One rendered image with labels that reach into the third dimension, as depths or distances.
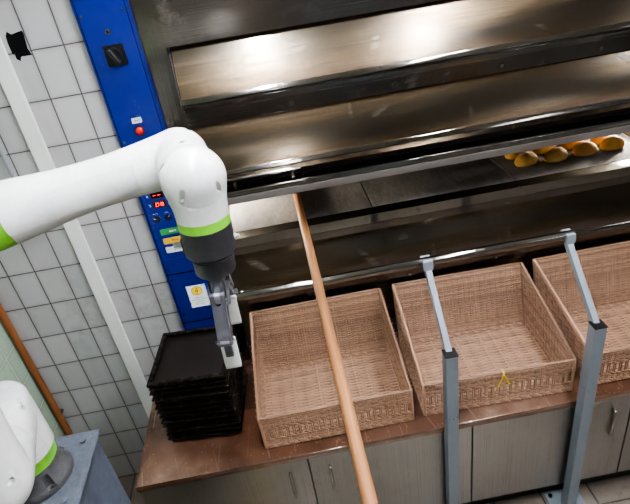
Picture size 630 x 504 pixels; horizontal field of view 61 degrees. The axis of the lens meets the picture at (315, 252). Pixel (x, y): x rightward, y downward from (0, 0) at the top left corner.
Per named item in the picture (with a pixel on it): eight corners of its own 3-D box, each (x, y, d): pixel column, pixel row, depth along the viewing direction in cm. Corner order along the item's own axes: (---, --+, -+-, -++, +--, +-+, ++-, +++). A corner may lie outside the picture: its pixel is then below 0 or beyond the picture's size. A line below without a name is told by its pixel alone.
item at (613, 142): (465, 127, 271) (465, 116, 268) (556, 110, 272) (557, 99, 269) (518, 170, 218) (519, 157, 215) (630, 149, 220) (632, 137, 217)
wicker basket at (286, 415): (260, 360, 232) (246, 310, 218) (386, 336, 233) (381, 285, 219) (263, 451, 190) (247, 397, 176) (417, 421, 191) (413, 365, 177)
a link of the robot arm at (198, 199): (156, 164, 79) (227, 147, 83) (145, 143, 90) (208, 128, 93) (179, 245, 86) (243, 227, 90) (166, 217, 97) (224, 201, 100)
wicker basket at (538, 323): (393, 333, 234) (389, 282, 220) (519, 312, 234) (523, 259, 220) (422, 418, 192) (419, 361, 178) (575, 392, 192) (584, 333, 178)
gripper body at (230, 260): (192, 244, 99) (203, 285, 104) (189, 267, 92) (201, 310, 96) (232, 237, 99) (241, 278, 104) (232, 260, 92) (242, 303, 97)
